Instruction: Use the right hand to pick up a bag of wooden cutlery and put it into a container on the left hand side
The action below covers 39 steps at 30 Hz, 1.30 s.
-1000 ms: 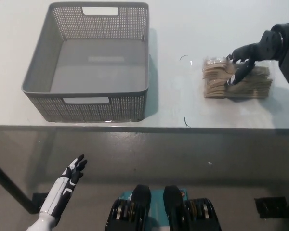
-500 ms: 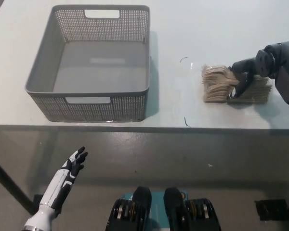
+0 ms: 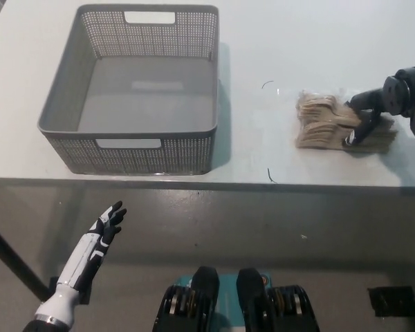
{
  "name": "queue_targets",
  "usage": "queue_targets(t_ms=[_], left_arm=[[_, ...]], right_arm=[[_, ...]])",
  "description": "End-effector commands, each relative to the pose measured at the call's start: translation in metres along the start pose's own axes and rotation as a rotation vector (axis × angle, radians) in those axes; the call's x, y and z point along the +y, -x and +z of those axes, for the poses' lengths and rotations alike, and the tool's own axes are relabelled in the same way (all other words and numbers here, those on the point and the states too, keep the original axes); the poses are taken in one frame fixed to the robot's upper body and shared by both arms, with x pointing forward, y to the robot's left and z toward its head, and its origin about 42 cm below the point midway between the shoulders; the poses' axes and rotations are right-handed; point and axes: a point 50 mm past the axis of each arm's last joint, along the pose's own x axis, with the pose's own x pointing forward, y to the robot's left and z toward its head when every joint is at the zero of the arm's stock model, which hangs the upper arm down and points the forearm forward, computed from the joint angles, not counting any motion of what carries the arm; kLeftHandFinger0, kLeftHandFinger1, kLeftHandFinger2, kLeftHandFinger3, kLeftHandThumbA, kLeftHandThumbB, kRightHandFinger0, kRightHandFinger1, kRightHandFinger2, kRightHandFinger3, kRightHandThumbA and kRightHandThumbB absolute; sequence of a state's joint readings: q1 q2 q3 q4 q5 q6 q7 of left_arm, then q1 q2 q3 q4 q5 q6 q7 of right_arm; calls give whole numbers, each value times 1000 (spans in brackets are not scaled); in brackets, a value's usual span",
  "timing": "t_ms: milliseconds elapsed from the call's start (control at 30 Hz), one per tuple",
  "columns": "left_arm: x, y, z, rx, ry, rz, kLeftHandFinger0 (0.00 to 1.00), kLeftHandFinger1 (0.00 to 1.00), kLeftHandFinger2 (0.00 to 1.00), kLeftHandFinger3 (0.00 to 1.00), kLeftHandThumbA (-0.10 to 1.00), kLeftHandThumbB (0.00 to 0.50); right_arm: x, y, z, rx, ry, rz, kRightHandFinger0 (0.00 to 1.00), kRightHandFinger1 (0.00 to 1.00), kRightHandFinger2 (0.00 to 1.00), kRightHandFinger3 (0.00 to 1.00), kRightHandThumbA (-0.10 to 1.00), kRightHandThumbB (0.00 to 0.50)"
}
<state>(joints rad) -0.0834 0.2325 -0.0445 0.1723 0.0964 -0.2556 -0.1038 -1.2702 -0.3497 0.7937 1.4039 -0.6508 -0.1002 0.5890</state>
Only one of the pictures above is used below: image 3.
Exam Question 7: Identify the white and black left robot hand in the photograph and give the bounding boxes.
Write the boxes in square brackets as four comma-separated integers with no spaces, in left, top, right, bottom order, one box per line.
[33,201,128,328]

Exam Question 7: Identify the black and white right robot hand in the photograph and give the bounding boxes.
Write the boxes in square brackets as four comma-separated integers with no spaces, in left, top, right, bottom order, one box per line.
[344,70,413,147]

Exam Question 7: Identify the clear bag of wooden cutlery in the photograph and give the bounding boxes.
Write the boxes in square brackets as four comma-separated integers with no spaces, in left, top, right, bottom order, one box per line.
[295,88,398,155]

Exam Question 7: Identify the black table leg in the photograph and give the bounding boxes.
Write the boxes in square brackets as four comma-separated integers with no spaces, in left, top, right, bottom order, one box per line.
[0,216,45,302]

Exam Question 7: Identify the grey perforated plastic basket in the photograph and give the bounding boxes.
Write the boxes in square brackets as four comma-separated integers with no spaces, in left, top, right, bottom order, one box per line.
[37,3,219,176]

